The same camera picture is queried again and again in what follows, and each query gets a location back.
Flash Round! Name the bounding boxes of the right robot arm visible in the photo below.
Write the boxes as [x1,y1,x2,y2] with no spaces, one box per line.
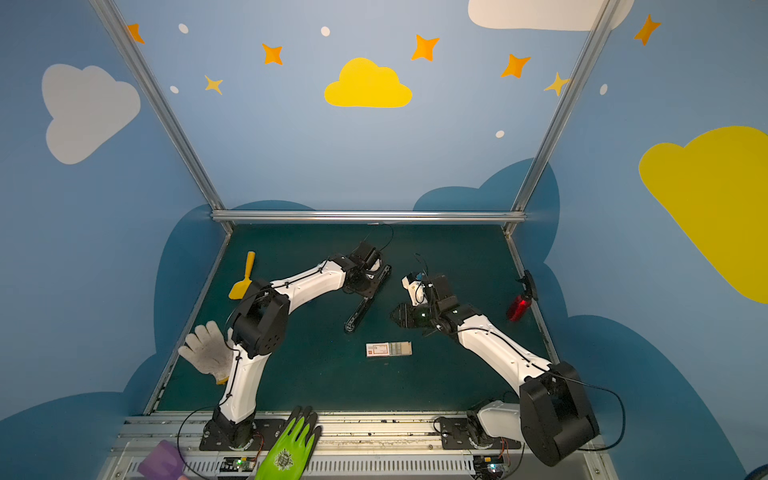
[392,273,600,467]

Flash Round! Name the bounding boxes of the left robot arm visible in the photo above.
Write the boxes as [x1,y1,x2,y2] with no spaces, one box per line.
[200,241,391,451]

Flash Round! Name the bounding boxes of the red black clamp tool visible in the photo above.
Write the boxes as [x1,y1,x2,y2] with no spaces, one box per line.
[506,270,538,322]

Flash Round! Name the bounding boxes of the yellow toy shovel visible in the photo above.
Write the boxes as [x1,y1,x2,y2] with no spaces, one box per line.
[228,251,256,300]

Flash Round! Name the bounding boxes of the white cotton glove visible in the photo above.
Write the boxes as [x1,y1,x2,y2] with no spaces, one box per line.
[178,321,234,385]

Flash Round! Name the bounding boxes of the green black work glove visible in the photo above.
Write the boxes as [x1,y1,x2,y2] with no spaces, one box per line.
[254,406,322,480]

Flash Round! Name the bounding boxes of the purple cloth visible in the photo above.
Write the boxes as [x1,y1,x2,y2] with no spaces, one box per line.
[138,440,185,480]

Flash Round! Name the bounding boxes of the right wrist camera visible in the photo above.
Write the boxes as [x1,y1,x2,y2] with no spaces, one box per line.
[402,273,427,307]

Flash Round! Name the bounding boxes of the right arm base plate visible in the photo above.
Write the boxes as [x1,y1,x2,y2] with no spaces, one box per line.
[432,416,522,450]

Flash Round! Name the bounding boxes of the aluminium frame back bar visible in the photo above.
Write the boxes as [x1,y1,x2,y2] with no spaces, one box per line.
[212,210,526,223]

